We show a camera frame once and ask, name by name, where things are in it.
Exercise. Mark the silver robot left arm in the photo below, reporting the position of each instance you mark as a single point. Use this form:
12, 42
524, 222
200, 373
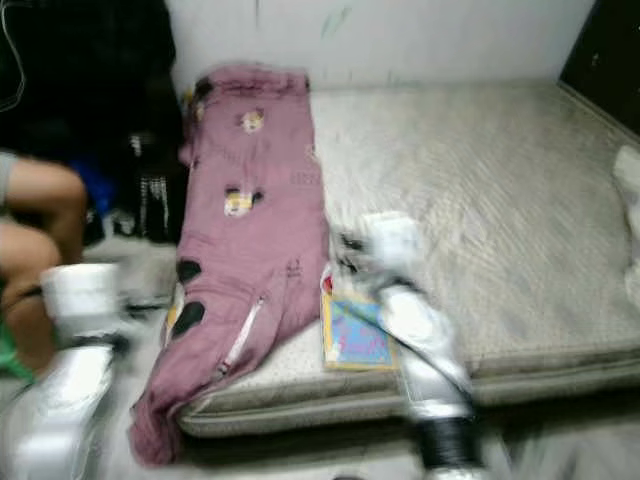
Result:
65, 410

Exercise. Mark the person in grey shorts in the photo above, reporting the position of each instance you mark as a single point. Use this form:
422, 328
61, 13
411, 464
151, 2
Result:
50, 200

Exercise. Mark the black bag with white print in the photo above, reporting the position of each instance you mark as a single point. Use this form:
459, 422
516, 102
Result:
152, 200

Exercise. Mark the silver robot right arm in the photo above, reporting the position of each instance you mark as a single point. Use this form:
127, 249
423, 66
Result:
430, 350

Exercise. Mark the grey quilted mattress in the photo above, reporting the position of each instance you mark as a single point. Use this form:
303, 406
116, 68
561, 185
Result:
490, 200

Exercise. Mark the mauve cartoon print blanket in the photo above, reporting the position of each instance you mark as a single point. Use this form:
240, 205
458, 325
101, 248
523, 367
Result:
250, 250

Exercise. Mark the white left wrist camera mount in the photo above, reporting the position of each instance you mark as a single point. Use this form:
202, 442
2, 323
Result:
82, 295

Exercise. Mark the white pillow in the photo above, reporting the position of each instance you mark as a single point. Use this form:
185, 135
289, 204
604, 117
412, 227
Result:
630, 200

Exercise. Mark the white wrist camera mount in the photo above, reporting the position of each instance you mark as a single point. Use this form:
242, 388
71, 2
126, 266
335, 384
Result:
395, 240
82, 295

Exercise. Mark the black tufted headboard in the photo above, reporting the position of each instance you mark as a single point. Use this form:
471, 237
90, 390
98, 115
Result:
605, 50

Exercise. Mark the blue bag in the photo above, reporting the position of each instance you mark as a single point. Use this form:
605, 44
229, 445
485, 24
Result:
100, 188

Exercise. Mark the colourful children's book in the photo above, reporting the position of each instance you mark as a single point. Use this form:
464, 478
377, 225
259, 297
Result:
355, 335

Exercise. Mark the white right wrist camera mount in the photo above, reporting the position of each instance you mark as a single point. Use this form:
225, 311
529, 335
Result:
395, 240

